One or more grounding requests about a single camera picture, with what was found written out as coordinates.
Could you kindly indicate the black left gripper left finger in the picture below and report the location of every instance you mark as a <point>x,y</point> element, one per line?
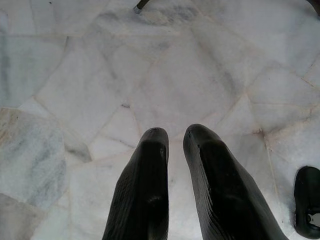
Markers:
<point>140,195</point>

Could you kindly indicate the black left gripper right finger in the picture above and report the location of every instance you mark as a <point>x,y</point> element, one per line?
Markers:
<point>225,195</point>

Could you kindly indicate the black robot foot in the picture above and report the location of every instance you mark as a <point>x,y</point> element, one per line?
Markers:
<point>306,195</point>

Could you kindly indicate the black metal table leg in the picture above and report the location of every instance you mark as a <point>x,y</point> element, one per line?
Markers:
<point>140,4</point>

